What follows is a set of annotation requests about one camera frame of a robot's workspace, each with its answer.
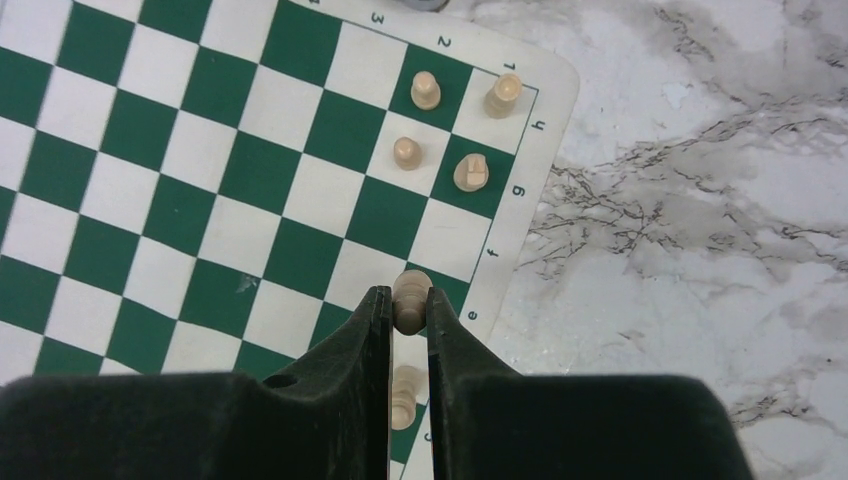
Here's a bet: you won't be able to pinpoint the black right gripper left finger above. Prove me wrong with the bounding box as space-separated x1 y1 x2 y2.
1 286 393 479

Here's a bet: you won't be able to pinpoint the white chess piece on board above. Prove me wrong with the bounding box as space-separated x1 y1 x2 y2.
391 365 425 431

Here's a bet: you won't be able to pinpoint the green white chess board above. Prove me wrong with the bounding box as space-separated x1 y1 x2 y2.
1 1 580 383

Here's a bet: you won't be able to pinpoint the white king piece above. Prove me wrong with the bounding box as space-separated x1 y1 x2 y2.
392 269 433 336

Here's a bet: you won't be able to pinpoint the white rook corner h1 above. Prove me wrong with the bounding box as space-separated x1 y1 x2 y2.
483 73 523 119

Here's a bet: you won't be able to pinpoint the white knight on g1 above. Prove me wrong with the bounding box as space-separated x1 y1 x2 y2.
453 153 489 192

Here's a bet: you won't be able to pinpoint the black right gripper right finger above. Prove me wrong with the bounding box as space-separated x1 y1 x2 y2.
426 288 753 479

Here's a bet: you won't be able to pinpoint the white pawn far row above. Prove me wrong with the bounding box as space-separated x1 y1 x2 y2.
393 137 423 171

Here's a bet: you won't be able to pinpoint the gold tin dark pieces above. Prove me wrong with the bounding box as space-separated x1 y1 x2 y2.
401 0 449 12

